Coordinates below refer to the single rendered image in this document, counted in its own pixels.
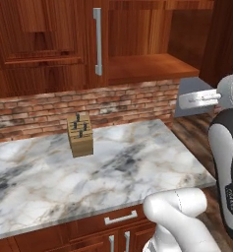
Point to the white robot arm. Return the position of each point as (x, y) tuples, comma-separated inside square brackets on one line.
[(224, 154)]

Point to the wooden open shelf cabinet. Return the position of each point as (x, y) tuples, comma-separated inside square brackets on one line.
[(144, 62)]

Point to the wooden knife block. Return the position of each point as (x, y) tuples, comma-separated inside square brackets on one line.
[(81, 142)]

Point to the tall dark wooden cabinet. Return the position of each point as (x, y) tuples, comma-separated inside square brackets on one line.
[(223, 39)]

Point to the wooden base cabinet door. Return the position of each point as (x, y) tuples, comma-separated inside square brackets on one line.
[(139, 238), (95, 246)]

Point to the wooden drawer front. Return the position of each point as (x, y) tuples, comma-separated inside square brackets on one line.
[(88, 226)]

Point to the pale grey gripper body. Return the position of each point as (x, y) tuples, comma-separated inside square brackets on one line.
[(198, 99)]

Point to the wooden base cabinet panel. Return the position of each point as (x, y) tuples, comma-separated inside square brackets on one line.
[(39, 239)]

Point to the wooden wall cabinet door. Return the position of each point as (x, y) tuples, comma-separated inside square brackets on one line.
[(46, 46)]

